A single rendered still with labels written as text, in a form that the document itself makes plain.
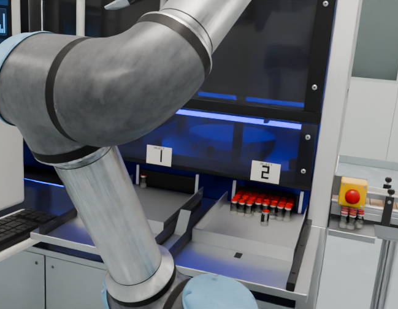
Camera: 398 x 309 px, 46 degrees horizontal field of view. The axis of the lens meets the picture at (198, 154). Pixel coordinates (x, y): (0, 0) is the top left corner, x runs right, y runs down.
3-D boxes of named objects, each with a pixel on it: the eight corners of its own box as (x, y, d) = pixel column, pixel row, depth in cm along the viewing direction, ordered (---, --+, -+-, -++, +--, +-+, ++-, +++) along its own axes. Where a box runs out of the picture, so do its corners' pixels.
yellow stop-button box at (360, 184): (338, 197, 139) (341, 174, 137) (363, 201, 137) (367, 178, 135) (337, 205, 132) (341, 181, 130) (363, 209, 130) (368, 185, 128)
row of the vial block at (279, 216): (232, 209, 144) (233, 195, 143) (290, 220, 139) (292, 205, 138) (230, 211, 142) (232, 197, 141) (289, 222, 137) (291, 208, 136)
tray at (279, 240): (225, 200, 152) (226, 190, 151) (306, 215, 144) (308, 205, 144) (191, 241, 121) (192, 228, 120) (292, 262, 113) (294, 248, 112)
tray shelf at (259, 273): (118, 187, 164) (118, 182, 163) (322, 224, 143) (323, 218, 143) (29, 238, 119) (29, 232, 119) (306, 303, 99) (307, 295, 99)
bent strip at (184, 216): (179, 228, 127) (181, 208, 126) (189, 231, 126) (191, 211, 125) (158, 249, 114) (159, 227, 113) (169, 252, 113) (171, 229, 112)
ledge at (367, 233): (330, 219, 148) (331, 213, 148) (373, 226, 145) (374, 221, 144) (327, 235, 136) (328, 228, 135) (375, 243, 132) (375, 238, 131)
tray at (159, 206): (131, 184, 162) (132, 174, 161) (202, 197, 154) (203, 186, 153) (76, 217, 130) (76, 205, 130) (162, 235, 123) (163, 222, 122)
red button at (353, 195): (344, 199, 132) (346, 186, 131) (359, 202, 131) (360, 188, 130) (343, 203, 128) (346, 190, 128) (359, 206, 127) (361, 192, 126)
